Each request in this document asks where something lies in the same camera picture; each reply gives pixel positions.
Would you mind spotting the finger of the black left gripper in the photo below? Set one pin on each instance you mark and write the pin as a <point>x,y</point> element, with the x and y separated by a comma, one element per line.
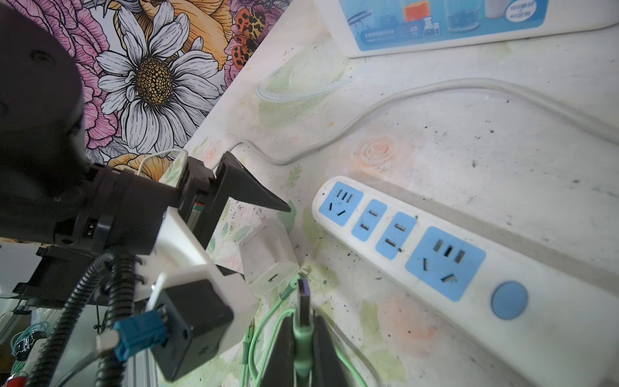
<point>235,181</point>

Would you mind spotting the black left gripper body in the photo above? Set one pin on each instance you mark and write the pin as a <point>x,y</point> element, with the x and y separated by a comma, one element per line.
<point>77,218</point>

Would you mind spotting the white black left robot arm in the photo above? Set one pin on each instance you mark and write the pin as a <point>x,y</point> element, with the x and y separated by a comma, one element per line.
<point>42,108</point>

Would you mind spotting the white blue power strip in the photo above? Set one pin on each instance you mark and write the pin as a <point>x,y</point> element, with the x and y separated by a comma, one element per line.
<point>551,327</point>

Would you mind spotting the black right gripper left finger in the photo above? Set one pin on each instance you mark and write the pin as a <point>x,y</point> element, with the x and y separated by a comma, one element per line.
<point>279,370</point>

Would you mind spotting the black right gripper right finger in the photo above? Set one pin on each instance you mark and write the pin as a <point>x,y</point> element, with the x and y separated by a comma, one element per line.
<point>327,368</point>

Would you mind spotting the white blue-lid storage box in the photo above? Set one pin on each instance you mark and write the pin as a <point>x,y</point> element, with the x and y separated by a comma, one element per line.
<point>374,28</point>

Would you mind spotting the white USB charger adapter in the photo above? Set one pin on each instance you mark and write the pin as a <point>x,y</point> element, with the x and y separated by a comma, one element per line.
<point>268,257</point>

